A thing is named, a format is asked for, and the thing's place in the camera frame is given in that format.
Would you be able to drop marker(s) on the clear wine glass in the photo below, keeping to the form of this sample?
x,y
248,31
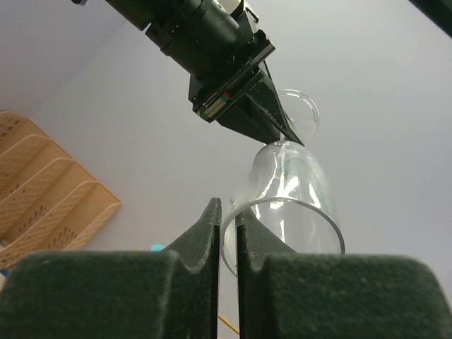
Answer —
x,y
288,192

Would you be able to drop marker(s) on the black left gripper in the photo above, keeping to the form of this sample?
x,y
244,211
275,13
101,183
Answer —
x,y
246,72

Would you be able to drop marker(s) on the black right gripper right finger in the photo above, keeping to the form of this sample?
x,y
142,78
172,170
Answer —
x,y
255,244

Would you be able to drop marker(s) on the peach plastic desk organizer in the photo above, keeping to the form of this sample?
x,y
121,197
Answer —
x,y
48,199

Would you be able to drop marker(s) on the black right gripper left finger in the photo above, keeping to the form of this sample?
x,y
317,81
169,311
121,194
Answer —
x,y
191,304

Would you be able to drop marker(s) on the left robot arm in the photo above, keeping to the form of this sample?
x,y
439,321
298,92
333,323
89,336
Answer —
x,y
225,54

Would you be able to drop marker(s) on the blue plastic wine glass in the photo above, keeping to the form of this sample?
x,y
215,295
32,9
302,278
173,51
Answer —
x,y
157,247

